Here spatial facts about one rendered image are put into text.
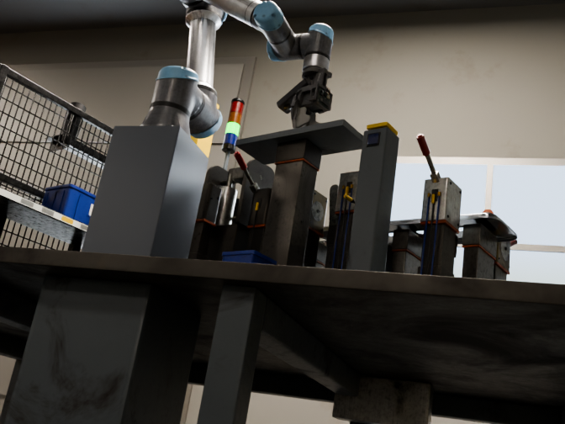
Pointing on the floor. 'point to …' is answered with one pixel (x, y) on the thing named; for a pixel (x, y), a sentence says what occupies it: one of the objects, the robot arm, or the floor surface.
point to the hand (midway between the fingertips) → (298, 136)
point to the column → (104, 355)
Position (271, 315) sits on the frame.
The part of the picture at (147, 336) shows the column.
